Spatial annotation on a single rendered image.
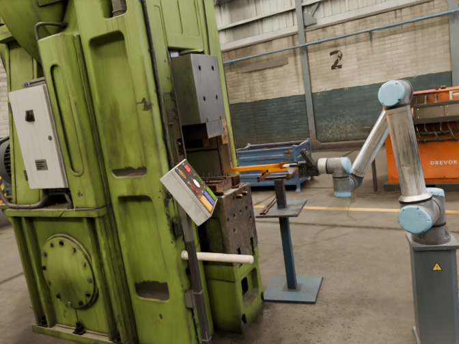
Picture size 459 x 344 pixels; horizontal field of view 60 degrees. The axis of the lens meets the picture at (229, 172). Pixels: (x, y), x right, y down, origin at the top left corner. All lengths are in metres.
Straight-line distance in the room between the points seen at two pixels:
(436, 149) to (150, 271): 4.08
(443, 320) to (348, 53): 8.18
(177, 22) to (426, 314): 2.17
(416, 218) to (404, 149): 0.33
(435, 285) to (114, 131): 1.97
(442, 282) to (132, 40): 2.06
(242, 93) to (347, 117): 3.01
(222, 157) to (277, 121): 8.12
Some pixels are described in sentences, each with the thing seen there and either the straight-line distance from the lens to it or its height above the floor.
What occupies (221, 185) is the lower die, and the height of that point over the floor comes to 0.96.
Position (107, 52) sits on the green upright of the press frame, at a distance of 2.51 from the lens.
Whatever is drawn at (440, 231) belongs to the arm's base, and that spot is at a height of 0.66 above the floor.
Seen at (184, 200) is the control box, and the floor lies 1.05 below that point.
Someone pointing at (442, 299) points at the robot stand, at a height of 0.30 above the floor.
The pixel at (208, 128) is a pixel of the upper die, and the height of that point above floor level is 1.33.
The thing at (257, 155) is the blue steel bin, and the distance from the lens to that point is 6.40.
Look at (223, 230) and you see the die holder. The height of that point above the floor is 0.70.
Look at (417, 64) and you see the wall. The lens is 9.71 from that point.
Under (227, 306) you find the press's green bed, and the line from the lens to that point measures 2.70.
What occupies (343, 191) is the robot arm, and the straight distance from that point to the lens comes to 2.25.
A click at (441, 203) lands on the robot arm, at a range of 2.29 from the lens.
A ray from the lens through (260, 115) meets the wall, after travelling 11.11.
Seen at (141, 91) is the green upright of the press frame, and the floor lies 1.59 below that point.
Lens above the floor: 1.44
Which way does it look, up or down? 9 degrees down
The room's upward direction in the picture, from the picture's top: 8 degrees counter-clockwise
